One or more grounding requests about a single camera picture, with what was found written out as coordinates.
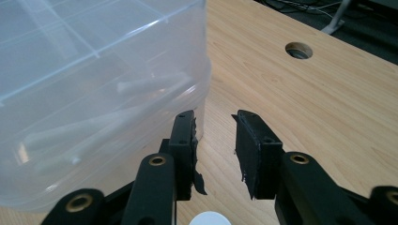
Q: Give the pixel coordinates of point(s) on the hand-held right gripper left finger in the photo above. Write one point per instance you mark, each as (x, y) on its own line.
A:
(183, 156)

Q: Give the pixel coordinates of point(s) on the white metal desk frame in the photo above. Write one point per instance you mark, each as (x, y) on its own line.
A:
(336, 22)

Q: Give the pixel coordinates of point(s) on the small white-capped bottle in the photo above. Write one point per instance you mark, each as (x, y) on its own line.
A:
(209, 219)

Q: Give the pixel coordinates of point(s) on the clear plastic storage box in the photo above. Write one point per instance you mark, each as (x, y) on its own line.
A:
(94, 93)

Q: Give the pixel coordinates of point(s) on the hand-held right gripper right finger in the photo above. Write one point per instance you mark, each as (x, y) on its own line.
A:
(259, 162)

